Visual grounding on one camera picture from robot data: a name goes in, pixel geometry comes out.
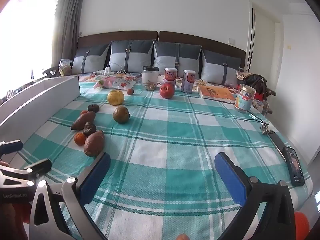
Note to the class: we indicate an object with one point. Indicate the grey curtain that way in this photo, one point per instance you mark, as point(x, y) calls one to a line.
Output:
point(68, 17)

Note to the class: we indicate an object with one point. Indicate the person's left forearm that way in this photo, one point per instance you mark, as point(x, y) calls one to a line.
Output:
point(10, 220)

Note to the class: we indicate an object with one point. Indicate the white wall switch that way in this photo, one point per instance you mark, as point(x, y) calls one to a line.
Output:
point(232, 41)

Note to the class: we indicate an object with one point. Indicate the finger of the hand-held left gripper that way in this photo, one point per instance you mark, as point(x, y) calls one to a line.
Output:
point(12, 147)
point(38, 167)

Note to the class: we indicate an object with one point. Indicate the clear jar black lid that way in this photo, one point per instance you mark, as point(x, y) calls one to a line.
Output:
point(150, 77)

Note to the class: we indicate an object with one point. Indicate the orange book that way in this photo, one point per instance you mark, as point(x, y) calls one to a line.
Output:
point(216, 93)

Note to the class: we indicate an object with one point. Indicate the white cardboard box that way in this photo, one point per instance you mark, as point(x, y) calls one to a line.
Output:
point(37, 105)

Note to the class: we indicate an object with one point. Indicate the black flat case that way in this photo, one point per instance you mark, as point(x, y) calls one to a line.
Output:
point(277, 145)

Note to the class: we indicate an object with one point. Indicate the small colourful box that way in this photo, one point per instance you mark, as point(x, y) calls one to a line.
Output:
point(245, 97)

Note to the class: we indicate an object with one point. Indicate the brownish green pear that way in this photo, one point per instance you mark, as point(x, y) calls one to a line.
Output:
point(121, 115)

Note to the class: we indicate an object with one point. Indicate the orange tangerine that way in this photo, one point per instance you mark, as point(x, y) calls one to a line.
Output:
point(80, 139)

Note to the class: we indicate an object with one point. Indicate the plump sweet potato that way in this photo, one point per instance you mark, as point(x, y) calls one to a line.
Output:
point(94, 143)

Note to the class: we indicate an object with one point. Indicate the dark dried fruit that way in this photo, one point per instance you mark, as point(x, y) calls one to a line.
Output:
point(93, 108)

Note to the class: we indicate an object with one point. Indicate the yellow apple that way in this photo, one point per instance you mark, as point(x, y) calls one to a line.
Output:
point(115, 97)

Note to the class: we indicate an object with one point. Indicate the grey two-tone pillow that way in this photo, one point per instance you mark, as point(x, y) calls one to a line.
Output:
point(87, 60)
point(130, 57)
point(220, 67)
point(177, 60)

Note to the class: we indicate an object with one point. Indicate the red apple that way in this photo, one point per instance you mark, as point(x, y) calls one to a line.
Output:
point(167, 91)

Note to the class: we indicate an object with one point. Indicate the red and silver can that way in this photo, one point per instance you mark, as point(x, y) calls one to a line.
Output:
point(170, 75)
point(188, 81)

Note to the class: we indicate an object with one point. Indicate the teal plaid blanket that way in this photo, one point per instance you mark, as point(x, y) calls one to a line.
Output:
point(170, 135)

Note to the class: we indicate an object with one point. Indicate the orange round object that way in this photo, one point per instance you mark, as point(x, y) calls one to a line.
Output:
point(183, 237)
point(302, 226)

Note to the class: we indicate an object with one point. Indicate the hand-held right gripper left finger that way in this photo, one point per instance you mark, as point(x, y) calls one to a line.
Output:
point(96, 177)

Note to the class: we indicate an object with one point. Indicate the brown handbag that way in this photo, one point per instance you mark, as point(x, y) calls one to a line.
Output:
point(255, 80)

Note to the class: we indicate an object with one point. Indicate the black smartphone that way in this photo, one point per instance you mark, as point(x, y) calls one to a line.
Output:
point(294, 166)

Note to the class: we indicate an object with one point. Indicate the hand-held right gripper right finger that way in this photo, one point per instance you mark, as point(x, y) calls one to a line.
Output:
point(230, 180)

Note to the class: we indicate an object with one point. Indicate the dark shrivelled fruit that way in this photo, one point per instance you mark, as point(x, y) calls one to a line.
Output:
point(89, 129)

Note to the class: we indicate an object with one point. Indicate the clear bag of snacks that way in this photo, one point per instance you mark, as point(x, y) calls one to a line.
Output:
point(65, 67)

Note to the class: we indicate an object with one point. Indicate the white snack packet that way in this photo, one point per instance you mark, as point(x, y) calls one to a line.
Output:
point(123, 83)

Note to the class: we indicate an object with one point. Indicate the small red fruit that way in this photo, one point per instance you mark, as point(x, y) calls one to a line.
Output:
point(130, 91)

